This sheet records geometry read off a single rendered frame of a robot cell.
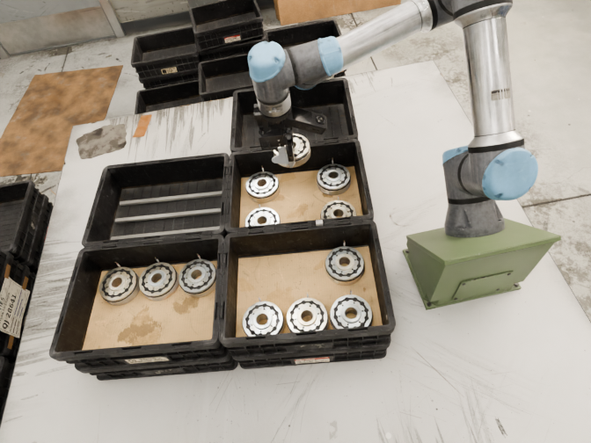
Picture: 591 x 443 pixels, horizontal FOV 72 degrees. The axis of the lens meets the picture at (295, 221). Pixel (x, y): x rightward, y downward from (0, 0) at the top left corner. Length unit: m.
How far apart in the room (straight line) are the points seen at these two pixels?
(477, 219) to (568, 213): 1.40
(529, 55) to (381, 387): 2.75
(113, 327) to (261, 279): 0.41
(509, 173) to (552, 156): 1.75
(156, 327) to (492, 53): 1.02
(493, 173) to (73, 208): 1.39
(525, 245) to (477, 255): 0.12
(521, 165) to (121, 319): 1.04
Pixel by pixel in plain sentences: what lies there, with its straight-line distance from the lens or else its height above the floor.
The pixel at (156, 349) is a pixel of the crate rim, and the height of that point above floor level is 0.93.
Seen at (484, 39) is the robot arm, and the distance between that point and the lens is 1.01.
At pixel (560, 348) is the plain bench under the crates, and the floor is 0.70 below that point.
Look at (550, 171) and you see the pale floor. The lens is 2.65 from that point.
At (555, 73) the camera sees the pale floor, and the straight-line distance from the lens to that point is 3.32.
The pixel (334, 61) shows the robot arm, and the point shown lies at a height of 1.31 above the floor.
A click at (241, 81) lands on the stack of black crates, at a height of 0.38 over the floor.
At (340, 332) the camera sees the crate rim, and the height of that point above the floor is 0.93.
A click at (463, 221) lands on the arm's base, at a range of 1.15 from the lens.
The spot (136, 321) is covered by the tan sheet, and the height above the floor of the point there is 0.83.
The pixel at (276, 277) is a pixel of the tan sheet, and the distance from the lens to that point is 1.11.
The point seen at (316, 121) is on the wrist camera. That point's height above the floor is 1.14.
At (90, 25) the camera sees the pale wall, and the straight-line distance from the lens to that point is 4.13.
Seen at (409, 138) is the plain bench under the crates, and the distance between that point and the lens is 1.61.
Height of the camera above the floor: 1.81
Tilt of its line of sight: 55 degrees down
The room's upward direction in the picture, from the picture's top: 10 degrees counter-clockwise
